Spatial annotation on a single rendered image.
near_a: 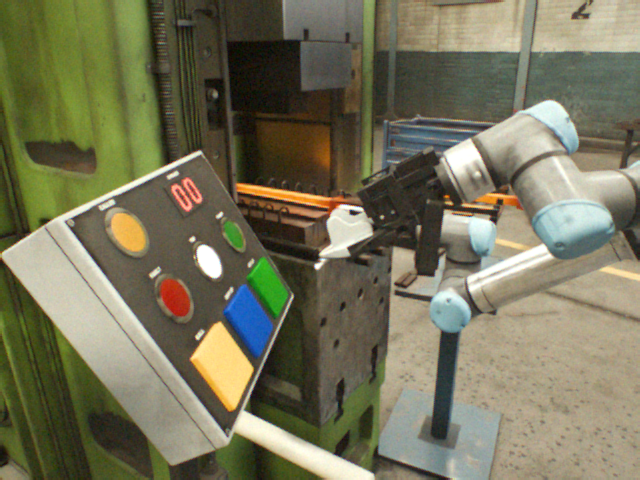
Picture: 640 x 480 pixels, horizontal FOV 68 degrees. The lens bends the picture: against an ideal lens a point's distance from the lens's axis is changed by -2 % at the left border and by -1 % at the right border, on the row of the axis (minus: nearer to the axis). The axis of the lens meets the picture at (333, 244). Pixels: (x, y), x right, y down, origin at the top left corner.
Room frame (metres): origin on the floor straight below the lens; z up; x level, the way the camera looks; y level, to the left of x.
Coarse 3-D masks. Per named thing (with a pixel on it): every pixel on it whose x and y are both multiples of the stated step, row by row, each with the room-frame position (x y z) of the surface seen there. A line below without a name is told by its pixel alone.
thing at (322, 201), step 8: (240, 184) 1.28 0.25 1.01; (256, 192) 1.22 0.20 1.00; (264, 192) 1.21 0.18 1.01; (272, 192) 1.19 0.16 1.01; (280, 192) 1.19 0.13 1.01; (288, 192) 1.19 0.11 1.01; (296, 200) 1.15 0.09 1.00; (304, 200) 1.14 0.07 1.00; (312, 200) 1.13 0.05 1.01; (320, 200) 1.11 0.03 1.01; (328, 200) 1.11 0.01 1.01; (336, 200) 1.09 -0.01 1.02; (344, 200) 1.09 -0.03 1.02; (352, 200) 1.09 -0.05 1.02
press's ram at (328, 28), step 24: (240, 0) 1.02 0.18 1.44; (264, 0) 0.99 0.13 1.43; (288, 0) 0.97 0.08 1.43; (312, 0) 1.04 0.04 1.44; (336, 0) 1.12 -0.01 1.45; (360, 0) 1.20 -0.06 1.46; (240, 24) 1.02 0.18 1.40; (264, 24) 0.99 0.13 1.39; (288, 24) 0.97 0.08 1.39; (312, 24) 1.04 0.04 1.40; (336, 24) 1.12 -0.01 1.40; (360, 24) 1.20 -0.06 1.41
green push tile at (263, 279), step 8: (256, 264) 0.66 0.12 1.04; (264, 264) 0.67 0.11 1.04; (256, 272) 0.64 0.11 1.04; (264, 272) 0.66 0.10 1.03; (272, 272) 0.68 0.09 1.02; (256, 280) 0.62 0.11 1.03; (264, 280) 0.64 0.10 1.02; (272, 280) 0.67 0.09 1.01; (256, 288) 0.62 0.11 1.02; (264, 288) 0.63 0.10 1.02; (272, 288) 0.65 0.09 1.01; (280, 288) 0.67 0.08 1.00; (264, 296) 0.62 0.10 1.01; (272, 296) 0.63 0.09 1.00; (280, 296) 0.66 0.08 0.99; (272, 304) 0.62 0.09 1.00; (280, 304) 0.64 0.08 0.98; (272, 312) 0.61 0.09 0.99
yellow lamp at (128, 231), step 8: (120, 216) 0.47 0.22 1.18; (128, 216) 0.48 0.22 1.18; (112, 224) 0.45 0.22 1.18; (120, 224) 0.46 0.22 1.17; (128, 224) 0.47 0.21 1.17; (136, 224) 0.48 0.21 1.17; (120, 232) 0.45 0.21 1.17; (128, 232) 0.46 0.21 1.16; (136, 232) 0.47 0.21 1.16; (120, 240) 0.45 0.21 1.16; (128, 240) 0.45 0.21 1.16; (136, 240) 0.47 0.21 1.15; (144, 240) 0.48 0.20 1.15; (128, 248) 0.45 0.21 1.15; (136, 248) 0.46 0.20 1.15
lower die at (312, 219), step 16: (240, 192) 1.23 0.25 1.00; (240, 208) 1.15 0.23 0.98; (256, 208) 1.14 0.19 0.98; (288, 208) 1.12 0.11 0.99; (304, 208) 1.12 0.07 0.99; (320, 208) 1.10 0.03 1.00; (256, 224) 1.08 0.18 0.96; (272, 224) 1.05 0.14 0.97; (288, 224) 1.03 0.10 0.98; (304, 224) 1.03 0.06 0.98; (320, 224) 1.06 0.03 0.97; (288, 240) 1.03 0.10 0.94; (304, 240) 1.00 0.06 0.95; (320, 240) 1.06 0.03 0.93
